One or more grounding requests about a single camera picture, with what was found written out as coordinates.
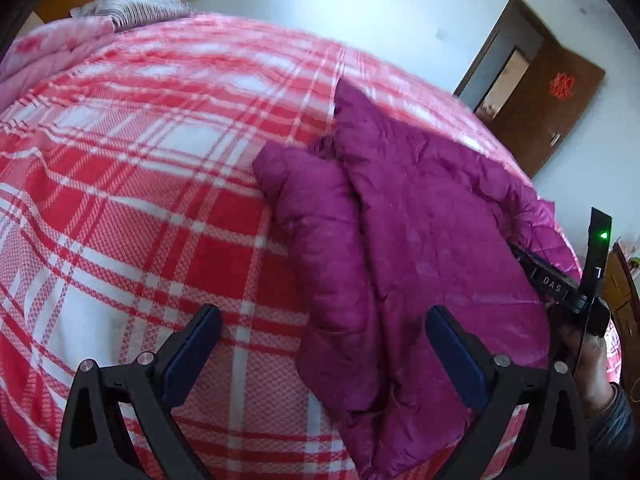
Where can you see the striped floral pillow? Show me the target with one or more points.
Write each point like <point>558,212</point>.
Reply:
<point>135,7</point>

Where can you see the magenta puffer jacket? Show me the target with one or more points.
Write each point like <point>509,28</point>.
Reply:
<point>420,240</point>

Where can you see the dark door frame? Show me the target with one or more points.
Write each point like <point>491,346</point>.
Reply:
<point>487,55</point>

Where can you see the pink floral quilt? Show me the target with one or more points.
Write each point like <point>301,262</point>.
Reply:
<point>45,55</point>

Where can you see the person's right hand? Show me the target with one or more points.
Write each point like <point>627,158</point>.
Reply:
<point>590,365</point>

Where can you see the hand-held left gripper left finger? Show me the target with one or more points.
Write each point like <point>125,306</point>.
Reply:
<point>192,345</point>

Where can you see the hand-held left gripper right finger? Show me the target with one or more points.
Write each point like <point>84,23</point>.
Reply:
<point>455,355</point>

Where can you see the red plaid bed sheet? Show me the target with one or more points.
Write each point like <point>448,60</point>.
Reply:
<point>150,185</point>

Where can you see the person's right forearm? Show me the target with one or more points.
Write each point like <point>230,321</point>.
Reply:
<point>610,420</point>

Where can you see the red door ornament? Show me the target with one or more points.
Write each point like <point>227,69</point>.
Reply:
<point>561,85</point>

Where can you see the wooden cabinet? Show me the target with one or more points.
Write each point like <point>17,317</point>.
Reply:
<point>622,300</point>

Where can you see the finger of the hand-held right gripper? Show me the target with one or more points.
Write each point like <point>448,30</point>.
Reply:
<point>522,257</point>

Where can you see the brown wooden door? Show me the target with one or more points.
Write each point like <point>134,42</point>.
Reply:
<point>545,115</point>

